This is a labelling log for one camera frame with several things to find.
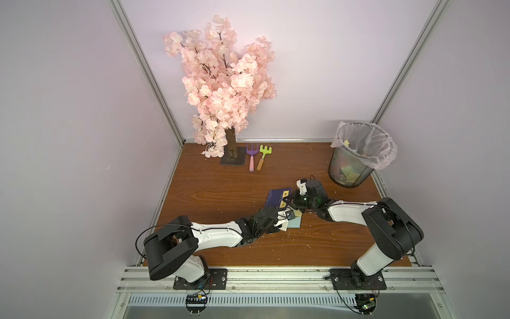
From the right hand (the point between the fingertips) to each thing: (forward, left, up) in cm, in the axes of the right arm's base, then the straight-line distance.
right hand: (283, 193), depth 89 cm
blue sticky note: (-12, -5, -4) cm, 14 cm away
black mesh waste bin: (+11, -30, +5) cm, 32 cm away
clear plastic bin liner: (+22, -41, +12) cm, 48 cm away
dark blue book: (+1, +4, -5) cm, 7 cm away
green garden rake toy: (+31, +10, -6) cm, 33 cm away
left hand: (-8, +2, 0) cm, 9 cm away
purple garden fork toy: (+30, +17, -6) cm, 35 cm away
